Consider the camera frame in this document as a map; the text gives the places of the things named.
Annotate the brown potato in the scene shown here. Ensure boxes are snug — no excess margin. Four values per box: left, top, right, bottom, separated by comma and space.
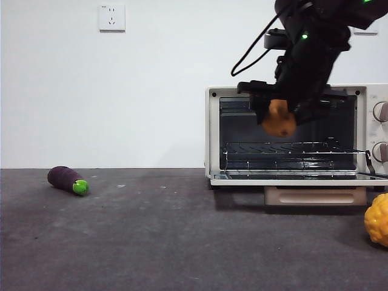
261, 99, 297, 138

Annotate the glass oven door with handle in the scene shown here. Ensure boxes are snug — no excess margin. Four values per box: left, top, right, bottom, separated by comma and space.
210, 150, 388, 207

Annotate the white Toshiba toaster oven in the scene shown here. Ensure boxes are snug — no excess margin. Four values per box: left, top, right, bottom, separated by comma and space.
204, 84, 388, 192

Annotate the beige oven knob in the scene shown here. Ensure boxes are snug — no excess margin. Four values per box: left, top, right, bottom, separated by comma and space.
371, 141, 388, 162
372, 102, 388, 123

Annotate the bumpy yellow toy vegetable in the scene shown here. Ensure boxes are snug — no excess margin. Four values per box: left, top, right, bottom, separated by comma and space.
364, 193, 388, 248

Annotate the purple toy eggplant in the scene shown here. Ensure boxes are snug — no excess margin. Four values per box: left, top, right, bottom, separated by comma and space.
47, 166, 90, 197

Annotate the metal wire oven rack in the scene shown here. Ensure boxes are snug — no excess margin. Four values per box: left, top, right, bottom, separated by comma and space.
223, 140, 370, 156

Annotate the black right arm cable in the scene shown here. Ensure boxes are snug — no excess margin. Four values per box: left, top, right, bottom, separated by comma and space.
230, 12, 287, 77

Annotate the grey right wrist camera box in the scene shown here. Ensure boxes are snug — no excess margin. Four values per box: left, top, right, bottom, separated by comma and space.
263, 28, 290, 50

